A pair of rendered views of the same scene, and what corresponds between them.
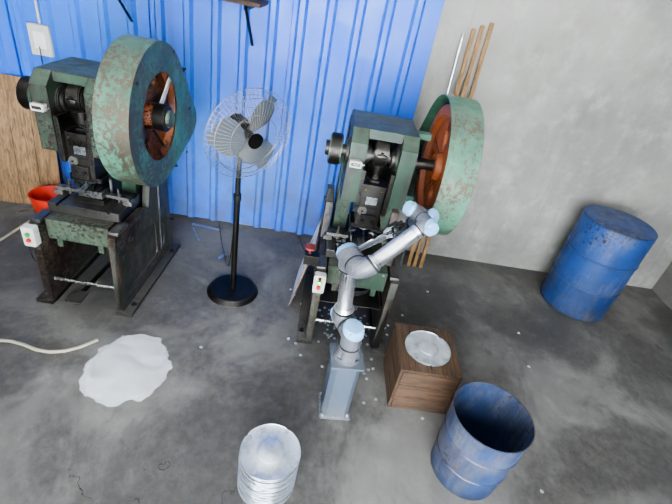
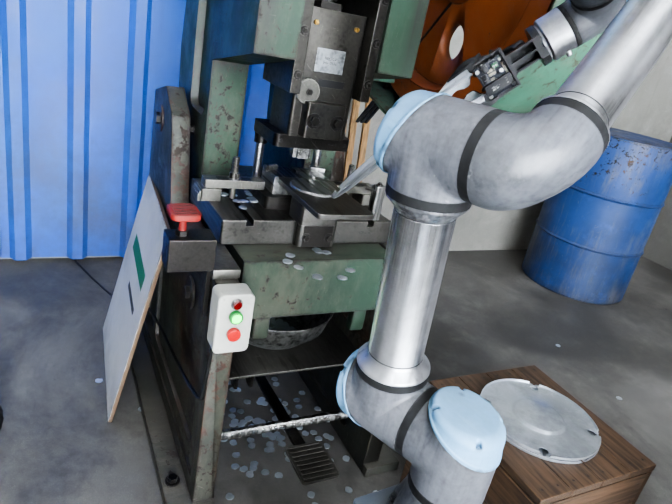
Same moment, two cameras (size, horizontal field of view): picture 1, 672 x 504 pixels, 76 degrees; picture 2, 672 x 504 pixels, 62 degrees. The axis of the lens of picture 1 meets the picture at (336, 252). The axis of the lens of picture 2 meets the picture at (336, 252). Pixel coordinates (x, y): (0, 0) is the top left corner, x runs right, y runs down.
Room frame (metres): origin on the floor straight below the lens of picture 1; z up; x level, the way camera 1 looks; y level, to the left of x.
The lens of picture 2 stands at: (1.21, 0.33, 1.15)
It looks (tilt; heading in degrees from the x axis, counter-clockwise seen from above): 22 degrees down; 334
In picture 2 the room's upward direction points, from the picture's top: 12 degrees clockwise
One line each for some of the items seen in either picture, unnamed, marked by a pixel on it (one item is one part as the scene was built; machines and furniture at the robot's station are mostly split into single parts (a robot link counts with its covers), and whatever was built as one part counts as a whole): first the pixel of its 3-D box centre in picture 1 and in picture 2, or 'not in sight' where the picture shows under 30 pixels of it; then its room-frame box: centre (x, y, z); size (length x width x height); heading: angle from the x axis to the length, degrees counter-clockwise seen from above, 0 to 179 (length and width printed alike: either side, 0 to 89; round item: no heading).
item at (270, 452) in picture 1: (270, 451); not in sight; (1.19, 0.12, 0.26); 0.29 x 0.29 x 0.01
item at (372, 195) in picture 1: (370, 201); (320, 70); (2.49, -0.15, 1.04); 0.17 x 0.15 x 0.30; 5
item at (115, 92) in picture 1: (122, 157); not in sight; (2.74, 1.61, 0.87); 1.53 x 0.99 x 1.74; 3
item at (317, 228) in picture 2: (360, 254); (319, 220); (2.35, -0.16, 0.72); 0.25 x 0.14 x 0.14; 5
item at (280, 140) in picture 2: (364, 222); (300, 139); (2.53, -0.14, 0.86); 0.20 x 0.16 x 0.05; 95
